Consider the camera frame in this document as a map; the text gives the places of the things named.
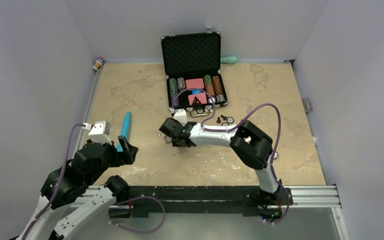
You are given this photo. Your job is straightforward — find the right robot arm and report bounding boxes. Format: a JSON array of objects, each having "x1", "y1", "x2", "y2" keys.
[{"x1": 159, "y1": 117, "x2": 281, "y2": 204}]

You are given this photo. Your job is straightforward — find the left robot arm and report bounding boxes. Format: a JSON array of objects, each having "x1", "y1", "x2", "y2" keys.
[{"x1": 17, "y1": 136, "x2": 139, "y2": 240}]

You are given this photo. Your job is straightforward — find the teal flashlight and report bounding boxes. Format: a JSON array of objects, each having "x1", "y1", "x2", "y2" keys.
[{"x1": 120, "y1": 111, "x2": 132, "y2": 141}]

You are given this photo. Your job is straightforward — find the black poker chip case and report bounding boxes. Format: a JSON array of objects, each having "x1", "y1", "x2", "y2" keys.
[{"x1": 160, "y1": 31, "x2": 228, "y2": 110}]

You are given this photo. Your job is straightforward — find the mint green bottle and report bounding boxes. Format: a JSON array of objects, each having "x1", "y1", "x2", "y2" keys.
[{"x1": 220, "y1": 56, "x2": 238, "y2": 65}]

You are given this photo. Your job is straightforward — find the small orange bottle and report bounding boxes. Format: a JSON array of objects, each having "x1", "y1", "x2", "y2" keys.
[{"x1": 92, "y1": 57, "x2": 105, "y2": 71}]

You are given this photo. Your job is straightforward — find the blue white poker chip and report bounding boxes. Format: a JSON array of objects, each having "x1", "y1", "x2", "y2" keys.
[{"x1": 272, "y1": 151, "x2": 279, "y2": 160}]

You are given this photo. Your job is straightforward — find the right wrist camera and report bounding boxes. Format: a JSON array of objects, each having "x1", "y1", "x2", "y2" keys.
[{"x1": 173, "y1": 109, "x2": 188, "y2": 126}]

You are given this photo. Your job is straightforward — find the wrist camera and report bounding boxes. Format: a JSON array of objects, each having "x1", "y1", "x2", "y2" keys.
[
  {"x1": 173, "y1": 109, "x2": 188, "y2": 126},
  {"x1": 88, "y1": 120, "x2": 112, "y2": 144}
]

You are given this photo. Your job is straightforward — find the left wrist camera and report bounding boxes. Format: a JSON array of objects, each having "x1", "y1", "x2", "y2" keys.
[{"x1": 88, "y1": 120, "x2": 112, "y2": 144}]

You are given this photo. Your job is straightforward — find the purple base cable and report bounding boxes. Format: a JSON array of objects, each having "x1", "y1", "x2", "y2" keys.
[{"x1": 107, "y1": 196, "x2": 166, "y2": 234}]

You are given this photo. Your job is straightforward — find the patterned object at right wall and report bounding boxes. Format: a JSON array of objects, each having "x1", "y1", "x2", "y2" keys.
[{"x1": 301, "y1": 98, "x2": 313, "y2": 114}]

